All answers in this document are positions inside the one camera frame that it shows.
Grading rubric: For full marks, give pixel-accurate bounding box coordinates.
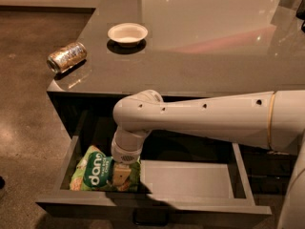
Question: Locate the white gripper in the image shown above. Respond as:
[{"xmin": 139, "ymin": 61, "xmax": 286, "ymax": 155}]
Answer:
[{"xmin": 111, "ymin": 127, "xmax": 150, "ymax": 186}]

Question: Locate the green rice chip bag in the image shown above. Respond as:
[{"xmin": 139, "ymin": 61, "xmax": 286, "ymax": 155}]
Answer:
[{"xmin": 70, "ymin": 145, "xmax": 140, "ymax": 192}]

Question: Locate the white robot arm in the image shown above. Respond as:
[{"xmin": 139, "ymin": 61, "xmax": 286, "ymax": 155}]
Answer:
[{"xmin": 112, "ymin": 90, "xmax": 305, "ymax": 229}]

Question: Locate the open grey top drawer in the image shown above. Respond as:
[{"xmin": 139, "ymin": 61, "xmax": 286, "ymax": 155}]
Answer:
[{"xmin": 35, "ymin": 110, "xmax": 273, "ymax": 220}]

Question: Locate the grey counter cabinet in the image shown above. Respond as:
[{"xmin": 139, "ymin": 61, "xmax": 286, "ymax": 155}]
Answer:
[{"xmin": 48, "ymin": 0, "xmax": 305, "ymax": 187}]

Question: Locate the silver drink can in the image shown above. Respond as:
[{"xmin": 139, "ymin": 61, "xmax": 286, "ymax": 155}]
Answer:
[{"xmin": 47, "ymin": 42, "xmax": 87, "ymax": 73}]

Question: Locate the white paper bowl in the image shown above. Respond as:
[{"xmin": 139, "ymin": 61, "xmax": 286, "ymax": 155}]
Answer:
[{"xmin": 108, "ymin": 23, "xmax": 148, "ymax": 47}]

